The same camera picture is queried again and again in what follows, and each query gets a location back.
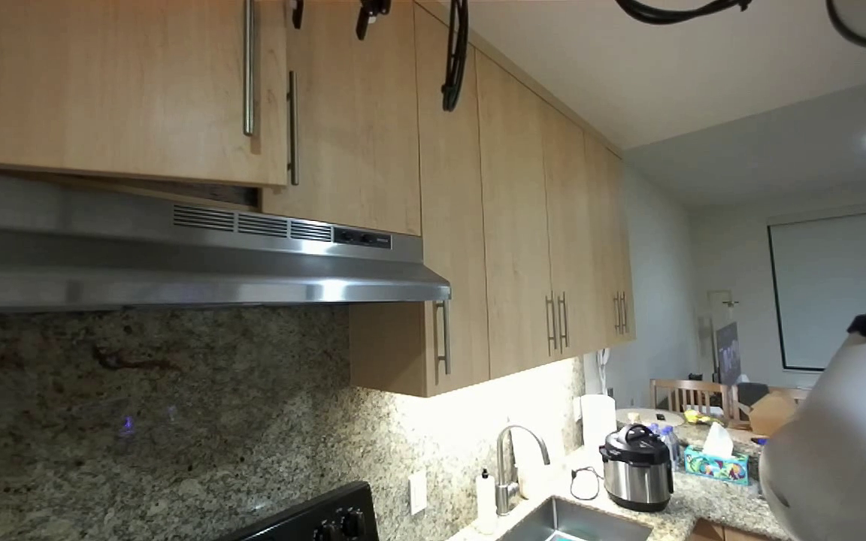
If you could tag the light wood cupboard door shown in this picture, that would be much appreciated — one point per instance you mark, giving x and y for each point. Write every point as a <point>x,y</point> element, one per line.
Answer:
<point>145,89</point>

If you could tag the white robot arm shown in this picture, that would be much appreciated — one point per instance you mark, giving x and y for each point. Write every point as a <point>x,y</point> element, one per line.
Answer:
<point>816,464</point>

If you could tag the wood upper cabinets row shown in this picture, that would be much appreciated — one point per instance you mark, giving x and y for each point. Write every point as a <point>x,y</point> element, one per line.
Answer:
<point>520,211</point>

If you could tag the white paper towel roll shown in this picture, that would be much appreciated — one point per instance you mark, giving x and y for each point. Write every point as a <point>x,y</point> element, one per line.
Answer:
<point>598,420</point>

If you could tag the white soap dispenser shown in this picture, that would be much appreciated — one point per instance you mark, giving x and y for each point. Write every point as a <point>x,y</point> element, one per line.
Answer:
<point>485,496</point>

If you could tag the steel kitchen faucet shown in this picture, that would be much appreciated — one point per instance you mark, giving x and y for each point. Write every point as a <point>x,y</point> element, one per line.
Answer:
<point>510,483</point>

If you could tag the wooden chair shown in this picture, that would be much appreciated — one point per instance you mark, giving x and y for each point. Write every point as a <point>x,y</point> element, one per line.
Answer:
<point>689,396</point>

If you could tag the steel kitchen sink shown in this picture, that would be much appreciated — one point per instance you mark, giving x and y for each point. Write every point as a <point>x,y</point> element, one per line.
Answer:
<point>568,520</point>

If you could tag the silver black pressure cooker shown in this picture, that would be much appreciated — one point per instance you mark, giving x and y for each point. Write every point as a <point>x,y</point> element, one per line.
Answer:
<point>638,471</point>

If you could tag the green tissue box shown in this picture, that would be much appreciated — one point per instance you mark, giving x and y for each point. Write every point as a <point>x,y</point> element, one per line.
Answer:
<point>717,457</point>

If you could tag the white projector screen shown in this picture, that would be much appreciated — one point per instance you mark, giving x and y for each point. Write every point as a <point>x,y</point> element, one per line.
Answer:
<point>817,288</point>

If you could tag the stainless steel range hood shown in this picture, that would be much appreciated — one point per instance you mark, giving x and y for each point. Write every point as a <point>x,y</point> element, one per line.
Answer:
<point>72,249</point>

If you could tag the wood cupboard door with handle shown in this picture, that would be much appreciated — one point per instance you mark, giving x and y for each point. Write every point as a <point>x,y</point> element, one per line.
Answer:
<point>354,119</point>

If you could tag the white wall outlet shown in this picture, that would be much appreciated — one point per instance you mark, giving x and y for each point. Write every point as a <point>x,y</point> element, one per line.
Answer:
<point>417,494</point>

